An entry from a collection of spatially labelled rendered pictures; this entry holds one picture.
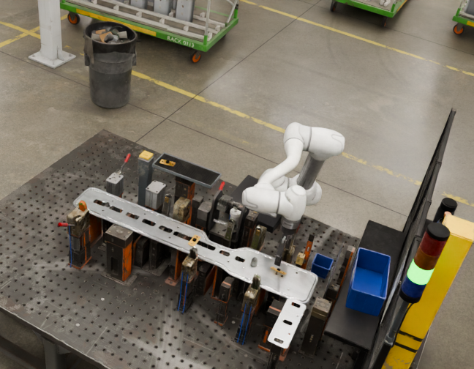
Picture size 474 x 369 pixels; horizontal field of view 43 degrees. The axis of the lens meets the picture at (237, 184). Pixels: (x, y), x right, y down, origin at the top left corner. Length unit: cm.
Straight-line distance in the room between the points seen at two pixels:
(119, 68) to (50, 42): 120
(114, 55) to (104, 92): 43
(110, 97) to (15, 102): 91
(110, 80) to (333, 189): 233
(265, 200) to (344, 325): 70
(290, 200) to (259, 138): 318
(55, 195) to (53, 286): 76
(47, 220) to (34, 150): 185
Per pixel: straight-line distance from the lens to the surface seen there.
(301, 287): 306
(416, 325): 230
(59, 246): 358
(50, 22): 672
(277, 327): 286
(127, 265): 329
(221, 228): 333
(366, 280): 316
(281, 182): 368
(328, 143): 319
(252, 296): 290
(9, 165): 538
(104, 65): 584
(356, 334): 291
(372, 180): 568
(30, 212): 381
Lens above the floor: 319
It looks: 38 degrees down
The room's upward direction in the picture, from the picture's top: 9 degrees clockwise
